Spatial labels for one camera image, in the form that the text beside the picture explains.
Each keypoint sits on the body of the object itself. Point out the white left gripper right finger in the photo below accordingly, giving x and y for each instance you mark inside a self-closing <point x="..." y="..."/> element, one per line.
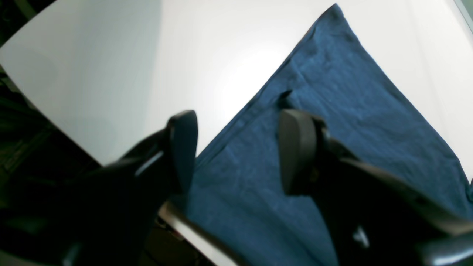
<point x="373" y="217"/>

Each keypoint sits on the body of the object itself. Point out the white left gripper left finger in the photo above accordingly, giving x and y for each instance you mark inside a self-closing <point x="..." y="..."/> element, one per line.
<point x="104" y="217"/>

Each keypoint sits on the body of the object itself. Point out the navy blue t-shirt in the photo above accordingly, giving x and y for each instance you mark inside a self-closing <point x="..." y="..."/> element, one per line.
<point x="236" y="194"/>

